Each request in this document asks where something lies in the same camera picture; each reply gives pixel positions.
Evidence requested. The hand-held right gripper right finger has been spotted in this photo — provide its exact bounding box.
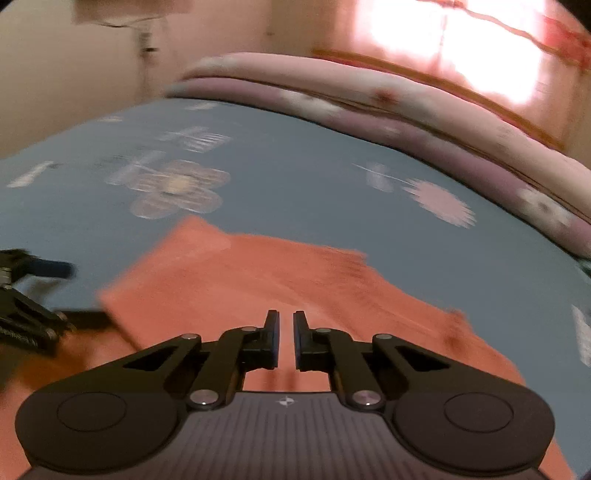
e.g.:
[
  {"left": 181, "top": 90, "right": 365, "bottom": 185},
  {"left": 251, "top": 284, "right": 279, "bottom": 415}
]
[{"left": 293, "top": 310, "right": 485, "bottom": 411}]

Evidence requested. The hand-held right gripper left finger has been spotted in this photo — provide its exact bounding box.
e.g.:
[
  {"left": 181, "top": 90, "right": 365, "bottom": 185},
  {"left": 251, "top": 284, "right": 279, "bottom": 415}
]
[{"left": 78, "top": 309, "right": 281, "bottom": 411}]

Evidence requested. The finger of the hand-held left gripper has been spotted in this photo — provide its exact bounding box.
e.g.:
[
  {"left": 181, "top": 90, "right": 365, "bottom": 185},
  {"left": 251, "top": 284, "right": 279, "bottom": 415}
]
[
  {"left": 53, "top": 308, "right": 114, "bottom": 331},
  {"left": 28, "top": 261, "right": 77, "bottom": 280}
]

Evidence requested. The orange striped sweater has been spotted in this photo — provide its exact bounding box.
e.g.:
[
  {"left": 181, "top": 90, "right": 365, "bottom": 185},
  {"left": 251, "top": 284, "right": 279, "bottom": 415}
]
[{"left": 0, "top": 216, "right": 527, "bottom": 480}]

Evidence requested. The folded floral quilt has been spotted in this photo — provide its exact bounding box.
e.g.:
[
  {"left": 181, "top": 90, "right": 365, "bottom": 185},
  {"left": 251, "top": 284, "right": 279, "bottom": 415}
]
[{"left": 165, "top": 52, "right": 591, "bottom": 259}]

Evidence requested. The pink striped curtain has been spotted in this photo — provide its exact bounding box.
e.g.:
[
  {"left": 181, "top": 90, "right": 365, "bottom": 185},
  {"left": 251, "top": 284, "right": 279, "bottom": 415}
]
[{"left": 311, "top": 0, "right": 591, "bottom": 153}]

